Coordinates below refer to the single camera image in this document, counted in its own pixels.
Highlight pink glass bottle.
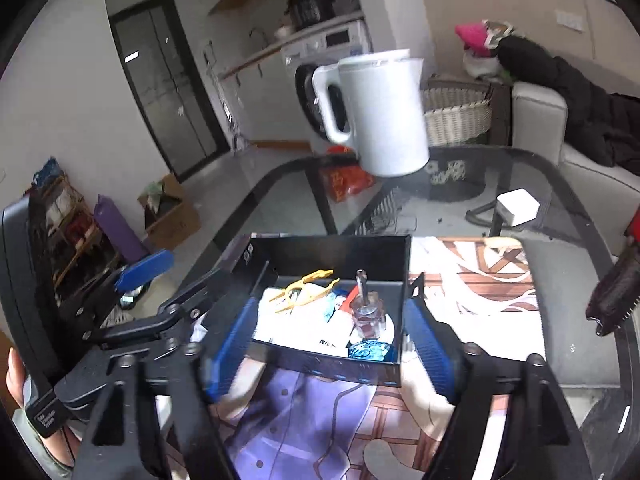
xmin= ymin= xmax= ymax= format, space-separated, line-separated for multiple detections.
xmin=350 ymin=269 xmax=388 ymax=343

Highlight kitchen counter cabinet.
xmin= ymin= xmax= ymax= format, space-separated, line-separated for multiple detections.
xmin=217 ymin=10 xmax=363 ymax=83

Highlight white green cloth bundle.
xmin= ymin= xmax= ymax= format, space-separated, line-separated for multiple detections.
xmin=462 ymin=52 xmax=506 ymax=81

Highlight purple yoga mat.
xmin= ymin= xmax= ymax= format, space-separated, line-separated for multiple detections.
xmin=94 ymin=194 xmax=151 ymax=263

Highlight black puffer jacket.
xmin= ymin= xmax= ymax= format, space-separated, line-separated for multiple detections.
xmin=497 ymin=35 xmax=640 ymax=176

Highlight yellow plastic tweezers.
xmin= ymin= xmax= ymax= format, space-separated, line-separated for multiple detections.
xmin=269 ymin=269 xmax=341 ymax=313

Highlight black cable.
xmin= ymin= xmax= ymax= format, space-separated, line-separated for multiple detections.
xmin=465 ymin=205 xmax=503 ymax=236

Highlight black framed glass door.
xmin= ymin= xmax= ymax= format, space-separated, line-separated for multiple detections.
xmin=109 ymin=0 xmax=232 ymax=181

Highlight shoe rack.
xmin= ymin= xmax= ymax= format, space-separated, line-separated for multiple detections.
xmin=30 ymin=160 xmax=121 ymax=291

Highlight white packets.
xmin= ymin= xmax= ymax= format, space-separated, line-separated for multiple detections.
xmin=252 ymin=287 xmax=321 ymax=343

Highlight printed desk mat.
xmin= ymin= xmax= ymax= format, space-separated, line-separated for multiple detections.
xmin=210 ymin=232 xmax=546 ymax=480

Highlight white charger cube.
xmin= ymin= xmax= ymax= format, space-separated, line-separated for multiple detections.
xmin=496 ymin=189 xmax=540 ymax=226

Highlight person's left hand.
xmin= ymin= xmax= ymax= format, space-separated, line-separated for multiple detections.
xmin=7 ymin=347 xmax=76 ymax=471

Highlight cardboard box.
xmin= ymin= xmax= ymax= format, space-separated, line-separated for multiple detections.
xmin=137 ymin=174 xmax=202 ymax=250

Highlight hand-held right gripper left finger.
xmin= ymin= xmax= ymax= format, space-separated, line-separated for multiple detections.
xmin=72 ymin=299 xmax=260 ymax=480

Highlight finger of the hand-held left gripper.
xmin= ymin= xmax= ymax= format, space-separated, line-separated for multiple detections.
xmin=62 ymin=249 xmax=176 ymax=313
xmin=100 ymin=260 xmax=279 ymax=346

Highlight patterned grey cap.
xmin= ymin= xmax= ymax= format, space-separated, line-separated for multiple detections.
xmin=482 ymin=20 xmax=516 ymax=48

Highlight beige sofa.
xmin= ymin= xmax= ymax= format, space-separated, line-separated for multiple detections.
xmin=510 ymin=80 xmax=640 ymax=221

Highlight black storage box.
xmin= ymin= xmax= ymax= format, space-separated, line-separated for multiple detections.
xmin=207 ymin=234 xmax=412 ymax=388

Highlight pink knit hat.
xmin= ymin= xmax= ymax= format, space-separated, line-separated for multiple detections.
xmin=454 ymin=21 xmax=493 ymax=57

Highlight wicker basket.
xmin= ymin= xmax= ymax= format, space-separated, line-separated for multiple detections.
xmin=422 ymin=80 xmax=493 ymax=147

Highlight black pressure cooker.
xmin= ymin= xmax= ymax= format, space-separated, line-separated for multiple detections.
xmin=287 ymin=0 xmax=336 ymax=31

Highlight white washing machine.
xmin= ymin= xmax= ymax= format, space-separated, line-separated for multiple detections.
xmin=280 ymin=19 xmax=373 ymax=153

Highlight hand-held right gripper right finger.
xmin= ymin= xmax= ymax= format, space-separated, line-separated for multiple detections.
xmin=402 ymin=272 xmax=583 ymax=480

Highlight white electric kettle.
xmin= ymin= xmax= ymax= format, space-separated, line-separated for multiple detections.
xmin=311 ymin=49 xmax=431 ymax=177

